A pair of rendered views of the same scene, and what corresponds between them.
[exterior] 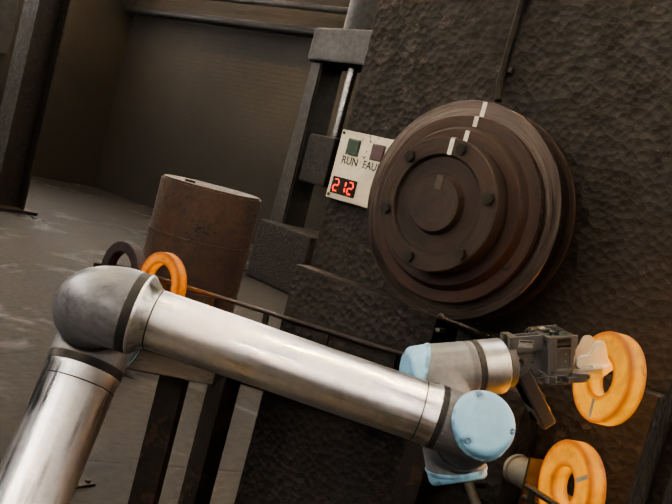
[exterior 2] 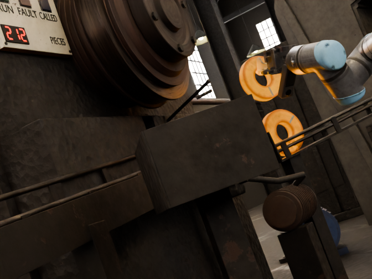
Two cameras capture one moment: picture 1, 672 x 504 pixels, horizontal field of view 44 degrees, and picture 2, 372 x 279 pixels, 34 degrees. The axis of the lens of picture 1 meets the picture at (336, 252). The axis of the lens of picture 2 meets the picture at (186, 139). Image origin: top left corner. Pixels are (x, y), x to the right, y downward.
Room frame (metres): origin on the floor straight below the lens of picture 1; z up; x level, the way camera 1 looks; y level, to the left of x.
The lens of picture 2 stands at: (2.16, 1.44, 0.57)
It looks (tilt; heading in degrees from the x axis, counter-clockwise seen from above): 6 degrees up; 257
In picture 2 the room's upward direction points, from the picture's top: 20 degrees counter-clockwise
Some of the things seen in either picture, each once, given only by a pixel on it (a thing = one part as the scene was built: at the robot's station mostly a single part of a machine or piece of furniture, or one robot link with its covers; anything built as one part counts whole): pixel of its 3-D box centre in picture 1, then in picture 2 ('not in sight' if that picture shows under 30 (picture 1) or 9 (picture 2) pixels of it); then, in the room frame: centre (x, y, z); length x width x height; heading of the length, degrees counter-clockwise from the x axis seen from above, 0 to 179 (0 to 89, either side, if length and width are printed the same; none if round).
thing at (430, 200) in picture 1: (440, 205); (163, 13); (1.72, -0.18, 1.11); 0.28 x 0.06 x 0.28; 52
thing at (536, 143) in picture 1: (463, 211); (135, 28); (1.79, -0.24, 1.11); 0.47 x 0.06 x 0.47; 52
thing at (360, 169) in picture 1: (374, 173); (26, 19); (2.09, -0.04, 1.15); 0.26 x 0.02 x 0.18; 52
